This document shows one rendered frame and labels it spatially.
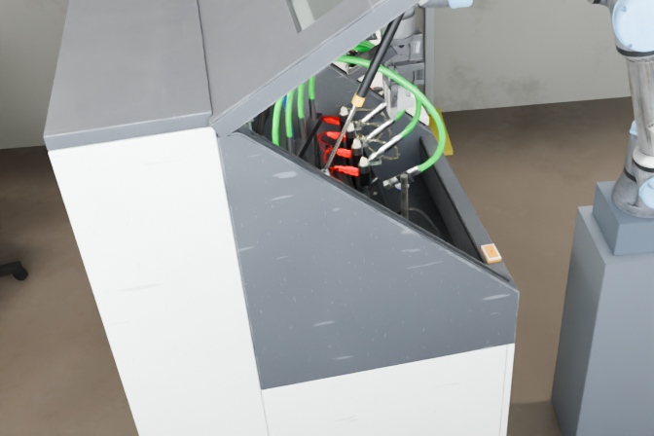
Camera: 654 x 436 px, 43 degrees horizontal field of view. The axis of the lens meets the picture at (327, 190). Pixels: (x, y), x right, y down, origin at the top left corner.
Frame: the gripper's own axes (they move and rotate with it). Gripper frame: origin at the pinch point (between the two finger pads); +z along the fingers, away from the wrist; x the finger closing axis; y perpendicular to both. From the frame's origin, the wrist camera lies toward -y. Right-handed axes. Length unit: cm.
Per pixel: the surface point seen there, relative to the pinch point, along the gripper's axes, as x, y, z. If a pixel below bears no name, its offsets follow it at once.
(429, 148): 23.8, 16.2, 27.1
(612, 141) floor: 144, 140, 122
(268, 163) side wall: -35.6, -30.4, -15.6
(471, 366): -35, 9, 48
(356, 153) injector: 6.2, -7.1, 13.2
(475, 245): -18.1, 15.2, 27.4
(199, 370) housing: -36, -51, 33
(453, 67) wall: 192, 76, 97
